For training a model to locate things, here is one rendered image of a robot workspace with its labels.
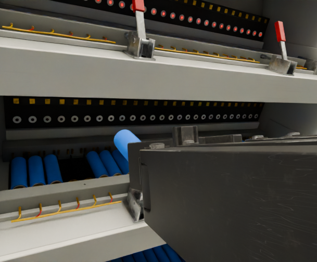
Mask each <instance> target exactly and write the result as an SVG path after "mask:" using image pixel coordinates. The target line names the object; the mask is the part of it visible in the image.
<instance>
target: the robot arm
mask: <svg viewBox="0 0 317 262"><path fill-rule="evenodd" d="M248 139H249V140H245V142H242V135H241V134H237V135H223V136H211V137H199V136H198V127H197V126H180V127H172V139H165V140H153V141H140V142H129V143H128V162H129V178H130V187H131V188H132V189H135V190H138V191H142V193H143V209H144V222H145V223H146V224H147V225H149V226H150V227H151V228H152V230H153V231H154V232H155V233H156V234H157V235H159V236H160V237H161V238H162V239H163V240H164V241H165V242H166V243H167V244H168V245H169V246H170V247H171V248H172V249H173V250H174V251H175V252H176V253H178V254H179V255H180V256H181V257H182V258H183V259H184V260H185V261H186V262H317V135H304V134H300V133H288V135H284V137H281V138H267V137H263V135H258V136H252V138H248Z"/></svg>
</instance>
